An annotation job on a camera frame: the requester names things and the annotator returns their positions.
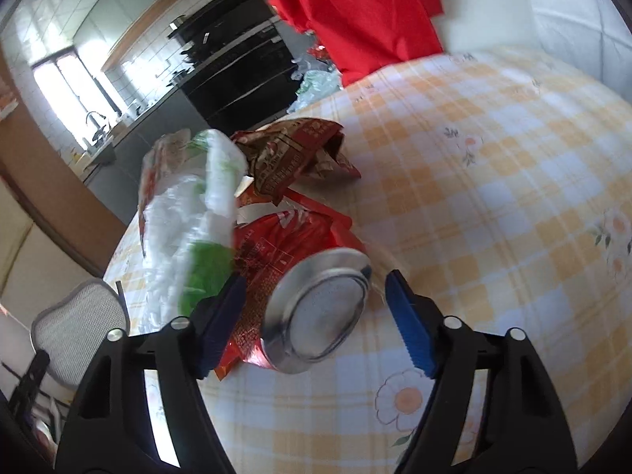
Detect grey mesh office chair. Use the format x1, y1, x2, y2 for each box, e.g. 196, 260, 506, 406
30, 279, 130, 391

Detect beige refrigerator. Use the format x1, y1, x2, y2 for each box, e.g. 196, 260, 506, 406
0, 178, 104, 317

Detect black built-in oven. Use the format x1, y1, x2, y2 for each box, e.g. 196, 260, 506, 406
179, 34, 307, 134

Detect red hanging apron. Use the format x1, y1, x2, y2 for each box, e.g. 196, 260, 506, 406
249, 0, 445, 87

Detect steel kitchen faucet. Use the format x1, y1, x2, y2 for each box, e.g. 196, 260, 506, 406
85, 111, 109, 146

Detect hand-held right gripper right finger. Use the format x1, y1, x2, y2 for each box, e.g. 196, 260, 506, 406
385, 269, 578, 474

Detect white green plastic bag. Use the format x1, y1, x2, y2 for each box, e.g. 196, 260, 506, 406
138, 128, 248, 322

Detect wall poster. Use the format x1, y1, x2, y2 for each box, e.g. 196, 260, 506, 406
0, 81, 21, 117

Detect checked floral tablecloth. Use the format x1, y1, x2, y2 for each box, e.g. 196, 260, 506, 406
101, 44, 632, 474

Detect wooden door frame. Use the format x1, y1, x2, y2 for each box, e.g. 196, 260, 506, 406
0, 49, 129, 277

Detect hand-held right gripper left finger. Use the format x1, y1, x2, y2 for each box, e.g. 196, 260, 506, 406
54, 274, 248, 474

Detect kitchen window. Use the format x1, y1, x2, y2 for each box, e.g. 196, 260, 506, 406
30, 44, 124, 129

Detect black range hood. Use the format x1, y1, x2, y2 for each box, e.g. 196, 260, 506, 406
167, 0, 280, 45

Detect dark red snack wrapper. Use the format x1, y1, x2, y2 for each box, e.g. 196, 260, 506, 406
229, 117, 362, 204

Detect grey lower kitchen cabinets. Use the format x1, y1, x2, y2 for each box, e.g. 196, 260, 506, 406
81, 91, 211, 218

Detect crumpled plastic bags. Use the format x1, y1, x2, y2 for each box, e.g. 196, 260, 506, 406
286, 56, 344, 114

